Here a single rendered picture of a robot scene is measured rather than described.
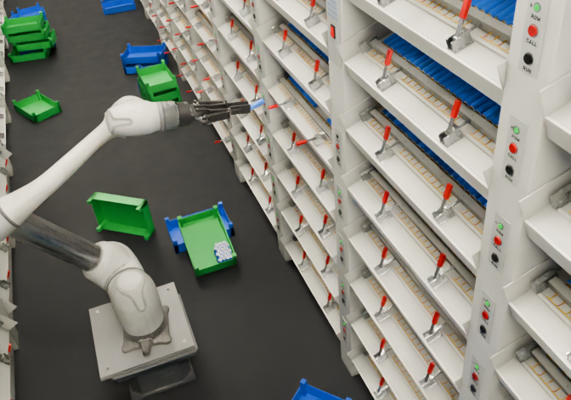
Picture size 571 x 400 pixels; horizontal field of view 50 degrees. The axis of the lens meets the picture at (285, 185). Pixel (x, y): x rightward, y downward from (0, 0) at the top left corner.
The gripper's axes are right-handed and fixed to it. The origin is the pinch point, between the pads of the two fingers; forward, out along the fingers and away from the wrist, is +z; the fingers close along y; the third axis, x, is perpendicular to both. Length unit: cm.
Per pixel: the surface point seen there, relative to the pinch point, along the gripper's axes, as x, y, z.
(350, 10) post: -44, -39, 15
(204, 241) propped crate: 98, 53, 2
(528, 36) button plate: -62, -104, 10
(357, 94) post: -21.1, -39.5, 20.3
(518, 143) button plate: -44, -105, 13
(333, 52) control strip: -31.5, -34.3, 14.4
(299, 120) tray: 8.2, 1.8, 22.7
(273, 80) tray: 5.8, 30.0, 22.9
